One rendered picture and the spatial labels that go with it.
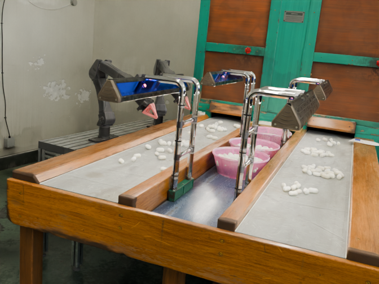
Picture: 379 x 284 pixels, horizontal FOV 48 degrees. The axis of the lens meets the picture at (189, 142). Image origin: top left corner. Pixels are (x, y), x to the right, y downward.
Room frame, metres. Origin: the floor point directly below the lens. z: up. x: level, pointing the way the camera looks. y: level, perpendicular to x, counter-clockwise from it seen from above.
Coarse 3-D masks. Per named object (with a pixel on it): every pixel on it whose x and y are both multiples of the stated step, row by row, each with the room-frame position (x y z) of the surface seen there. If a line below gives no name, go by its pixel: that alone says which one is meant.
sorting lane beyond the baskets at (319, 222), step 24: (312, 144) 2.46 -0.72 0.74; (336, 144) 2.53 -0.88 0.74; (288, 168) 1.86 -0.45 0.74; (336, 168) 1.95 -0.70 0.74; (264, 192) 1.50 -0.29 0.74; (288, 192) 1.53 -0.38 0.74; (336, 192) 1.58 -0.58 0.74; (264, 216) 1.26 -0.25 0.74; (288, 216) 1.28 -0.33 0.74; (312, 216) 1.30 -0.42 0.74; (336, 216) 1.32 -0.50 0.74; (288, 240) 1.10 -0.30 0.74; (312, 240) 1.12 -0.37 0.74; (336, 240) 1.13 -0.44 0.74
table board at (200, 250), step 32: (32, 192) 1.35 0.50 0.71; (64, 192) 1.31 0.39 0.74; (32, 224) 1.34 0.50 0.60; (64, 224) 1.30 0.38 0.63; (96, 224) 1.26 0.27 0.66; (128, 224) 1.22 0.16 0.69; (160, 224) 1.18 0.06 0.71; (192, 224) 1.15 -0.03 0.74; (128, 256) 1.22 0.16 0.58; (160, 256) 1.18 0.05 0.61; (192, 256) 1.15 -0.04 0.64; (224, 256) 1.11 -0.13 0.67; (256, 256) 1.08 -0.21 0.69; (288, 256) 1.06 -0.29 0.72; (320, 256) 1.03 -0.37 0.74
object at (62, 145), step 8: (144, 120) 3.11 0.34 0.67; (152, 120) 3.14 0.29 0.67; (168, 120) 3.20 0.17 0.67; (112, 128) 2.70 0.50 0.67; (120, 128) 2.72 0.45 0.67; (128, 128) 2.74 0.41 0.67; (136, 128) 2.78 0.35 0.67; (64, 136) 2.36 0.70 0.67; (72, 136) 2.37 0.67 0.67; (80, 136) 2.39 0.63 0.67; (88, 136) 2.41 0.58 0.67; (96, 136) 2.43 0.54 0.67; (40, 144) 2.20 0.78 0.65; (48, 144) 2.17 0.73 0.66; (56, 144) 2.18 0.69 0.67; (64, 144) 2.18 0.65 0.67; (72, 144) 2.20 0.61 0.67; (80, 144) 2.21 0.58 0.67; (88, 144) 2.23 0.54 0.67; (56, 152) 2.15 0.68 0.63; (64, 152) 2.12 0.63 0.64
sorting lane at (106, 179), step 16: (144, 144) 2.06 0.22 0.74; (208, 144) 2.20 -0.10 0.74; (112, 160) 1.73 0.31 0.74; (128, 160) 1.75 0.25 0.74; (144, 160) 1.78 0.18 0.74; (160, 160) 1.80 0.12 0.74; (64, 176) 1.46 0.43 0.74; (80, 176) 1.48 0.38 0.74; (96, 176) 1.49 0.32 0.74; (112, 176) 1.51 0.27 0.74; (128, 176) 1.53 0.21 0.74; (144, 176) 1.55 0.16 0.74; (80, 192) 1.32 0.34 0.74; (96, 192) 1.33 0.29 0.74; (112, 192) 1.35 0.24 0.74
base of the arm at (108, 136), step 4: (100, 128) 2.36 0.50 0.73; (104, 128) 2.36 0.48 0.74; (108, 128) 2.37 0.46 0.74; (100, 132) 2.36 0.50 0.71; (104, 132) 2.36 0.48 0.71; (108, 132) 2.37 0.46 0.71; (100, 136) 2.36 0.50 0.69; (104, 136) 2.36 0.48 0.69; (108, 136) 2.37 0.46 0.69; (112, 136) 2.43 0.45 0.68; (116, 136) 2.44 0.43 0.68; (92, 140) 2.30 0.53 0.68; (96, 140) 2.29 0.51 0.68; (100, 140) 2.30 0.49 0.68; (104, 140) 2.34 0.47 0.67
